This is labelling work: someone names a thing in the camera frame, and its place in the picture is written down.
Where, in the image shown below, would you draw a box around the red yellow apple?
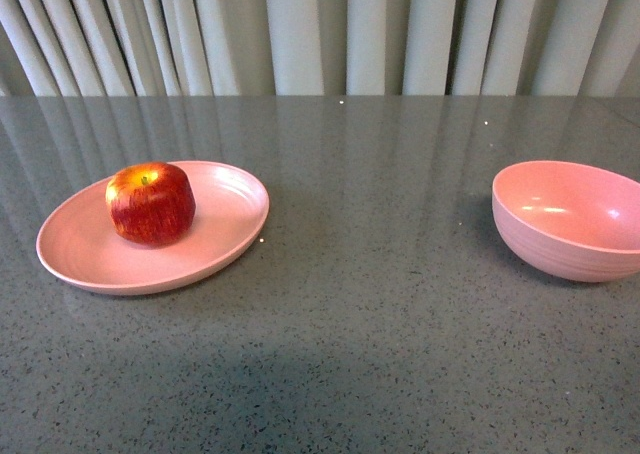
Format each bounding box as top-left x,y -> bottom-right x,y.
105,162 -> 196,247

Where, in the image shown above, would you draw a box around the pink oval plate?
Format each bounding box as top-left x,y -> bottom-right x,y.
36,160 -> 270,296

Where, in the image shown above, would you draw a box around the pink bowl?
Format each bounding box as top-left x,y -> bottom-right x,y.
492,160 -> 639,282

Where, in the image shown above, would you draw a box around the grey pleated curtain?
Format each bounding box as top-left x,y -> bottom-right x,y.
1,0 -> 639,97

